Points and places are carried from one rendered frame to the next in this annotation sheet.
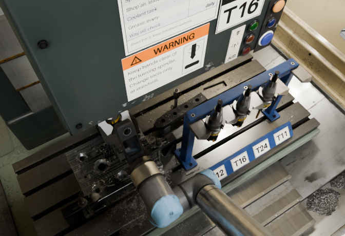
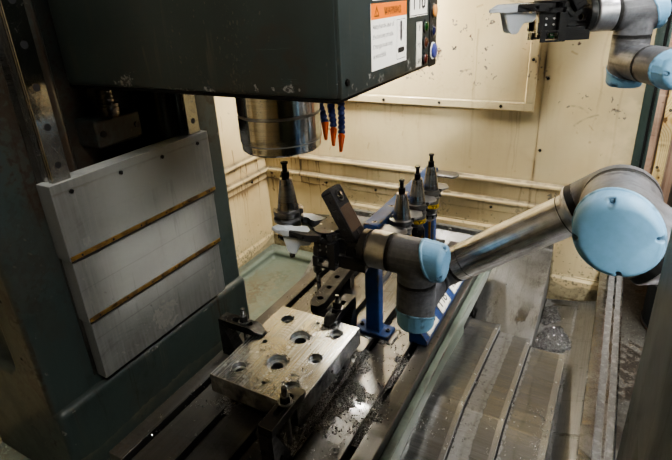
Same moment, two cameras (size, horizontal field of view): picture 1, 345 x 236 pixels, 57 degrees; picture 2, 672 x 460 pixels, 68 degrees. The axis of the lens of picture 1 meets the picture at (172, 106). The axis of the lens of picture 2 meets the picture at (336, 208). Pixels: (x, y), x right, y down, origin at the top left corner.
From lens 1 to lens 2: 75 cm
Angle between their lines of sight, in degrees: 38
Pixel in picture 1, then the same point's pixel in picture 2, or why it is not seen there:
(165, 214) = (438, 249)
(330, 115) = not seen: hidden behind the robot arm
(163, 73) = (388, 47)
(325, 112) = not seen: hidden behind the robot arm
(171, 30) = not seen: outside the picture
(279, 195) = (505, 347)
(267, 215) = (511, 368)
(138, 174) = (376, 238)
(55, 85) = (341, 4)
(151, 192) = (405, 242)
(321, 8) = (416, 140)
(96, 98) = (357, 47)
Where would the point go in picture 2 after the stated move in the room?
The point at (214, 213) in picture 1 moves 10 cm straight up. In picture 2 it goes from (483, 243) to (486, 195)
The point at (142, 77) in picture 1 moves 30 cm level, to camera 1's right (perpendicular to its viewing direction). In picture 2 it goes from (379, 41) to (511, 27)
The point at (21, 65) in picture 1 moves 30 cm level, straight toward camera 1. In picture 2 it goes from (100, 267) to (202, 293)
